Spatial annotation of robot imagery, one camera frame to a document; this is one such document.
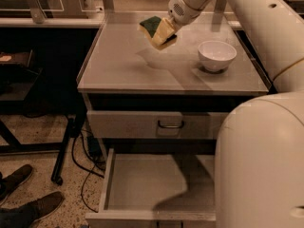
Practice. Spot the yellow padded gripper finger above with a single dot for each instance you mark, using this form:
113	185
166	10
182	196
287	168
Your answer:
165	34

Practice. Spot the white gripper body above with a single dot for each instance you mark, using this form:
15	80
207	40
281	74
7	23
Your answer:
178	11

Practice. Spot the green and yellow sponge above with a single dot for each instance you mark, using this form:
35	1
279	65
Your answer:
149	26

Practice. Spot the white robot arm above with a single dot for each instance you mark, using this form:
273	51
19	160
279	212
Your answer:
259	162

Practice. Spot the grey metal drawer cabinet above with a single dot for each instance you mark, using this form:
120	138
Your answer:
124	72

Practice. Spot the closed top drawer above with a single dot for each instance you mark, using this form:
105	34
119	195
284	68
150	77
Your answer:
144	124

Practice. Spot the open middle drawer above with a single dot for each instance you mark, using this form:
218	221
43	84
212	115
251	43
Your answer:
156	191

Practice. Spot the white ceramic bowl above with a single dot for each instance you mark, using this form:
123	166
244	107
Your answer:
216	55

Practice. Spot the dark side shelf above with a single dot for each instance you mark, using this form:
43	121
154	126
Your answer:
18	74

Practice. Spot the brown shoe upper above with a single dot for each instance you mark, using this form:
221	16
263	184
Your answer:
11	182

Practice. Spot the brown shoe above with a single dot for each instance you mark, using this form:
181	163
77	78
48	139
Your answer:
11	182
25	215

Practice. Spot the brown shoe lower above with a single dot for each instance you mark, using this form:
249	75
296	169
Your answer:
25	215

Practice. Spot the black drawer handle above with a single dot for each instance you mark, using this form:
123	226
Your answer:
171	126

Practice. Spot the black table leg frame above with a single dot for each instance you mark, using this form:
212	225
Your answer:
15	147

